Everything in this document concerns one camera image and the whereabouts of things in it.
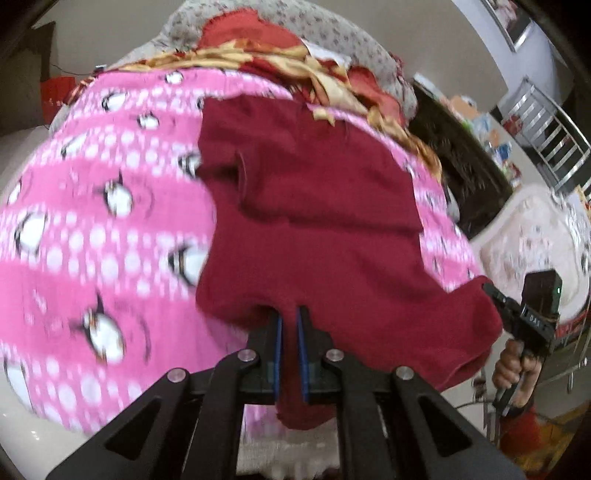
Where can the white floral bedding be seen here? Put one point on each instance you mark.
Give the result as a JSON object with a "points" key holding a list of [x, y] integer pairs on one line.
{"points": [[531, 235]]}

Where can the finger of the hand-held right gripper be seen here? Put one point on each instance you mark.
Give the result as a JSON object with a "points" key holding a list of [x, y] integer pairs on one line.
{"points": [[501, 304]]}

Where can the dark red sweater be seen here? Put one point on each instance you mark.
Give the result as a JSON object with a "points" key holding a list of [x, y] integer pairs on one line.
{"points": [[323, 207]]}

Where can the white cloth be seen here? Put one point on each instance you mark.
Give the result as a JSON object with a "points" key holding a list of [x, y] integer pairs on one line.
{"points": [[328, 50]]}

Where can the pink penguin print blanket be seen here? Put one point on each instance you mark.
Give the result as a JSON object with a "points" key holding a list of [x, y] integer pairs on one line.
{"points": [[92, 221]]}

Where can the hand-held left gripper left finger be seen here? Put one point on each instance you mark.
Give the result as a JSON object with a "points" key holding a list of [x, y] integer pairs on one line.
{"points": [[278, 350]]}

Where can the flat white box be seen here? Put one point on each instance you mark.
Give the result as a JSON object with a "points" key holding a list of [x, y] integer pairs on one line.
{"points": [[427, 82]]}

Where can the person's right hand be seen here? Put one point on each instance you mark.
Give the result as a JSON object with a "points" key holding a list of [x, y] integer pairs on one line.
{"points": [[505, 369]]}

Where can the framed wall picture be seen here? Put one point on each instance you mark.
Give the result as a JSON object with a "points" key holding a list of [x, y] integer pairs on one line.
{"points": [[510, 21]]}

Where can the red frilled pillow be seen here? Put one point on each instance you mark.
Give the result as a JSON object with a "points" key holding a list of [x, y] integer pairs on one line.
{"points": [[249, 32], [374, 87]]}

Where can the white fluffy sheet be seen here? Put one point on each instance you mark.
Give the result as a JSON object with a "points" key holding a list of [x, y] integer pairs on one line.
{"points": [[291, 452]]}

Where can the red and yellow checked blanket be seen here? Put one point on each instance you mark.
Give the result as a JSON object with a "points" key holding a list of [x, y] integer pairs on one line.
{"points": [[323, 76]]}

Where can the pile of colourful packets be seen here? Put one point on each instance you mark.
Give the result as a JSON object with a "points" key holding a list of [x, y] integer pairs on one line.
{"points": [[489, 134]]}

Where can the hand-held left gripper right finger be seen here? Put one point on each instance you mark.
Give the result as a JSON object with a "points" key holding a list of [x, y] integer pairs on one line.
{"points": [[302, 355]]}

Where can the dark carved wooden headboard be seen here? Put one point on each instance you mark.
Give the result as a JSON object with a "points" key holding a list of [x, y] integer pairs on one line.
{"points": [[461, 161]]}

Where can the red box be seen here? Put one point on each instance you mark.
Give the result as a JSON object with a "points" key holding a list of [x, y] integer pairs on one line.
{"points": [[60, 97]]}

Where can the metal rack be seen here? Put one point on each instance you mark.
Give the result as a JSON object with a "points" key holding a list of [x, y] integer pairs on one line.
{"points": [[549, 134]]}

